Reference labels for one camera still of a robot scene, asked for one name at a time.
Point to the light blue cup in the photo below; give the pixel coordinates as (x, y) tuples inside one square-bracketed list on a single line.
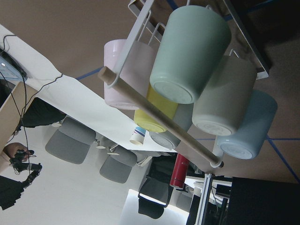
[(246, 143)]

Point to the aluminium frame post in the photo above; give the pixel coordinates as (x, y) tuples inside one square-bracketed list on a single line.
[(204, 199)]

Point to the green cup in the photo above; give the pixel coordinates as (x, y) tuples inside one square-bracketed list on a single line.
[(193, 43)]

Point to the grey office chair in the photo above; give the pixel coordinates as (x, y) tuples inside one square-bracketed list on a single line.
[(71, 141), (117, 167)]

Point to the yellow cup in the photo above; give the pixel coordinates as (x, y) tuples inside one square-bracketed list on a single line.
[(149, 117)]

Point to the person in black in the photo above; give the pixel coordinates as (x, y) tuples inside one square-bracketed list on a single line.
[(16, 155)]

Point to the paper cup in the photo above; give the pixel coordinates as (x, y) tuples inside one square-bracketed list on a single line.
[(138, 136)]

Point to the red bottle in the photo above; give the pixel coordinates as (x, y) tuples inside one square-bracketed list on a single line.
[(179, 172)]

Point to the pink cup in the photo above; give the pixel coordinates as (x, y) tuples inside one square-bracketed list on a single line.
[(136, 71)]

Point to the cream cup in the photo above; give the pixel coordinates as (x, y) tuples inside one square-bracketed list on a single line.
[(222, 105)]

